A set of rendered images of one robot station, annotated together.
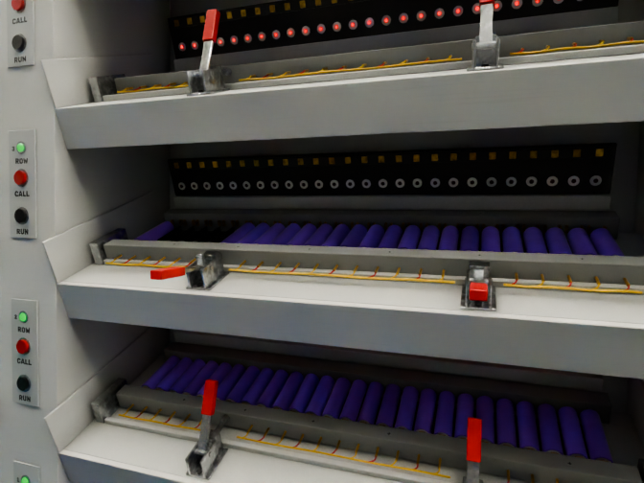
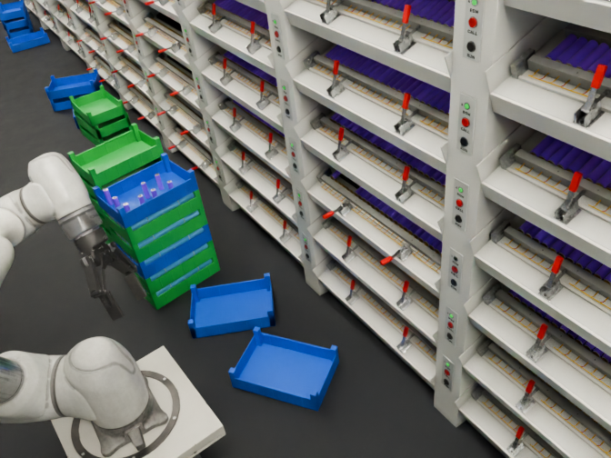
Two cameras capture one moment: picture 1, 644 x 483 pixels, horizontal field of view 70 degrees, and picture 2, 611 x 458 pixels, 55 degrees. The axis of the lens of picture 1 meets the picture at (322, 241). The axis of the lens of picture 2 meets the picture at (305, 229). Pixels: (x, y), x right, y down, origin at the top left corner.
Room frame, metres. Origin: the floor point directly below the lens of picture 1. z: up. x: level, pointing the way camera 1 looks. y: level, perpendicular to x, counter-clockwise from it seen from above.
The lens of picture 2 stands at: (-0.65, -0.73, 1.55)
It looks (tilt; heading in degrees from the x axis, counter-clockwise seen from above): 38 degrees down; 42
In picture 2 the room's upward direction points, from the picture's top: 8 degrees counter-clockwise
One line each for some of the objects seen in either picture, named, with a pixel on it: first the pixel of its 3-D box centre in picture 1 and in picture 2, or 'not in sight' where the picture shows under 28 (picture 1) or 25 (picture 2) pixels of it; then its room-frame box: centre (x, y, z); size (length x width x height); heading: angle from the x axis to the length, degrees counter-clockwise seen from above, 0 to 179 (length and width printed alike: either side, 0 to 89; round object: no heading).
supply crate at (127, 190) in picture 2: not in sight; (145, 188); (0.29, 0.86, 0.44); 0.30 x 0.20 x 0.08; 169
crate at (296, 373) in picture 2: not in sight; (285, 366); (0.16, 0.18, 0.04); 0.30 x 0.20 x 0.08; 105
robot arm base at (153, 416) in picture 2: not in sight; (125, 414); (-0.31, 0.30, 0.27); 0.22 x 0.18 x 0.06; 71
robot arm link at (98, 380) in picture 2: not in sight; (102, 378); (-0.32, 0.33, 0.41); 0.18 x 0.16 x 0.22; 130
